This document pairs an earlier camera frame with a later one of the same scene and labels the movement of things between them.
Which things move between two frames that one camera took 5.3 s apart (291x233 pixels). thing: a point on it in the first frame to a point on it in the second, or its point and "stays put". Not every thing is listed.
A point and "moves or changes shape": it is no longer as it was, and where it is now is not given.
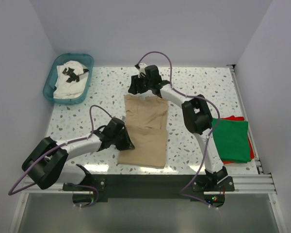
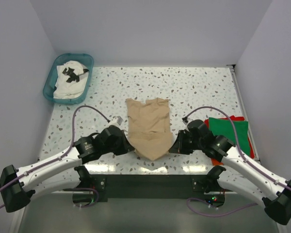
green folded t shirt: [232, 137] stays put
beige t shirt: [146, 118] moves or changes shape
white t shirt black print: [71, 80] stays put
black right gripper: [135, 88] to [178, 147]
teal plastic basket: [86, 59] stays put
